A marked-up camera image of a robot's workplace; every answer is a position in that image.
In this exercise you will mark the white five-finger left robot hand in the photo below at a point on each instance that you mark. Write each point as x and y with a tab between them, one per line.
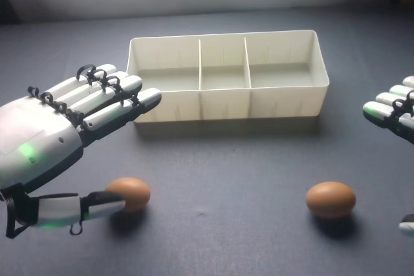
39	140

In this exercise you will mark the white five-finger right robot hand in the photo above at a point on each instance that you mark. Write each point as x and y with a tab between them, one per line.
383	111

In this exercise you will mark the brown egg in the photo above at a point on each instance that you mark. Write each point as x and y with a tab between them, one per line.
136	192
330	199

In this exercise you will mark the white three-compartment tray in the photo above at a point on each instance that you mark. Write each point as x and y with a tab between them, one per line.
226	104

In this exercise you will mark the grey table cloth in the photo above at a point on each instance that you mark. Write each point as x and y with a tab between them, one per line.
220	172

